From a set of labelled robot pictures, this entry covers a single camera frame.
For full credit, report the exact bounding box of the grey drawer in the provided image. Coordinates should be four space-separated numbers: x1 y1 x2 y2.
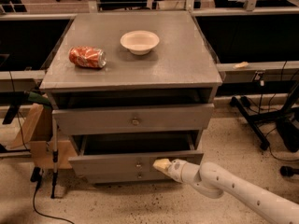
86 172 168 183
52 104 214 135
69 131 203 179

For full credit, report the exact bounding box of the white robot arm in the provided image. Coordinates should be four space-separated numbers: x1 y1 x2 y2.
153 159 299 224

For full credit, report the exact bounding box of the grey bottom drawer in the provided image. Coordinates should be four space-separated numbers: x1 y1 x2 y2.
86 172 168 183

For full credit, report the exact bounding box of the grey wooden drawer cabinet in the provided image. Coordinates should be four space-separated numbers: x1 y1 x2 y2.
39 10 223 147

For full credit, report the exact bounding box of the grey top drawer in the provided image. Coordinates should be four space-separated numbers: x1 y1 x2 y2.
52 104 214 135

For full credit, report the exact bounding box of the silver black tripod leg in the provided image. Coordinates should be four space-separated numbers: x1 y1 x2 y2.
50 118 59 199

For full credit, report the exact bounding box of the white paper bowl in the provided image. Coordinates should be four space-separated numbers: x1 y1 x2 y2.
121 31 160 55

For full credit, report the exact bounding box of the small foam scrap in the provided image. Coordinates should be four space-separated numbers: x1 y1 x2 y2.
233 62 249 69

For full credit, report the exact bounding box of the cardboard box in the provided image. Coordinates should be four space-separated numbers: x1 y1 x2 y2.
10 104 77 169

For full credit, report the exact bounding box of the black stand base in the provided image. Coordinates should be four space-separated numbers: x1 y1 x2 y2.
230 81 299 152

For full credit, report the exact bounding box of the black floor cable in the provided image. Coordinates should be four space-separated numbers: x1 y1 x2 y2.
32 177 75 224

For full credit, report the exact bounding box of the green black handled tool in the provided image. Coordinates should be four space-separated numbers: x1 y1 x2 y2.
0 91 51 125

